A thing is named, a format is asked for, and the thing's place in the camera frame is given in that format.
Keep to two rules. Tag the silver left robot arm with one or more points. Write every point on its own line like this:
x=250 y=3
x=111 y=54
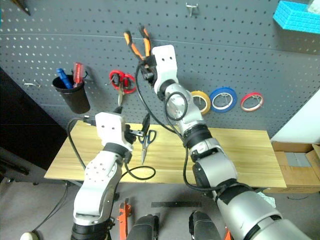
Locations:
x=97 y=180

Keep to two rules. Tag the blue tape roll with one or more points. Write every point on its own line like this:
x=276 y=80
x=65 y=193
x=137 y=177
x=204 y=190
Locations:
x=215 y=106

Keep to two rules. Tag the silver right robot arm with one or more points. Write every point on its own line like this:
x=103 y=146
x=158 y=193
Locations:
x=215 y=160

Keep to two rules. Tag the grey pegboard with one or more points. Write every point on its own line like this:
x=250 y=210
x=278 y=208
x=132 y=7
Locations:
x=225 y=50

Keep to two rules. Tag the white item in basket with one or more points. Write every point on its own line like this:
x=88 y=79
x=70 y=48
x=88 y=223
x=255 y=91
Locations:
x=313 y=6

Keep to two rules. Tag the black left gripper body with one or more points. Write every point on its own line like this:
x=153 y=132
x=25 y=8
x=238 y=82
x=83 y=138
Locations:
x=130 y=135

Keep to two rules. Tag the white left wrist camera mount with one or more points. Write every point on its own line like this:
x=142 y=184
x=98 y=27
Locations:
x=110 y=127

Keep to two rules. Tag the orange tool on floor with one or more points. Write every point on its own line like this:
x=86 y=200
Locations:
x=123 y=217

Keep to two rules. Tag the yellow tape roll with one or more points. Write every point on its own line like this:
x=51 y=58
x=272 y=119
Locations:
x=206 y=102

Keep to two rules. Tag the blue plastic basket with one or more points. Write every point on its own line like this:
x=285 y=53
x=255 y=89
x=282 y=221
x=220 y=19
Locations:
x=292 y=18

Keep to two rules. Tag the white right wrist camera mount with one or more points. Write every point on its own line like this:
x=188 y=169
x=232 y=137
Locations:
x=165 y=62

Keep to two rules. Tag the blue marker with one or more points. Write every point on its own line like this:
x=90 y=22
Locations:
x=63 y=77

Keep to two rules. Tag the dark rounded shape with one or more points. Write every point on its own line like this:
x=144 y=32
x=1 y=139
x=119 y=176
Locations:
x=146 y=227
x=203 y=226

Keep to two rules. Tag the black cup holder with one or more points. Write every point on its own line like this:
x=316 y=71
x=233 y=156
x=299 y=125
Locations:
x=75 y=97

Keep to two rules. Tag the dark tool on pegboard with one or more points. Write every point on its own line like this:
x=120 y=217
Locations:
x=22 y=6

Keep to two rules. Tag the pale crumpled cloth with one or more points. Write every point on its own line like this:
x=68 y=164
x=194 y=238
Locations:
x=267 y=200

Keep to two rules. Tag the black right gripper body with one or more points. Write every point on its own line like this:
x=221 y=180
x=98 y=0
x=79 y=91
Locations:
x=150 y=75

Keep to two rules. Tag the silver pegboard hook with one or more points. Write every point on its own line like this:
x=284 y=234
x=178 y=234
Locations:
x=192 y=7
x=31 y=83

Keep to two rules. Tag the white round object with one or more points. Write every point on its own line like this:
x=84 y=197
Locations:
x=30 y=236

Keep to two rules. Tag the red tape roll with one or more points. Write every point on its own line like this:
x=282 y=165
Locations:
x=243 y=106

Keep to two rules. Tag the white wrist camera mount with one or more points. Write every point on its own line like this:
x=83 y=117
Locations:
x=165 y=62
x=110 y=127

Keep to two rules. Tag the black flat ruler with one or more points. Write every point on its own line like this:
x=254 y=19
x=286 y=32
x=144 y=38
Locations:
x=175 y=204

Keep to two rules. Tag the brown cardboard box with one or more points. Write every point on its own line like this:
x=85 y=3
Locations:
x=300 y=175

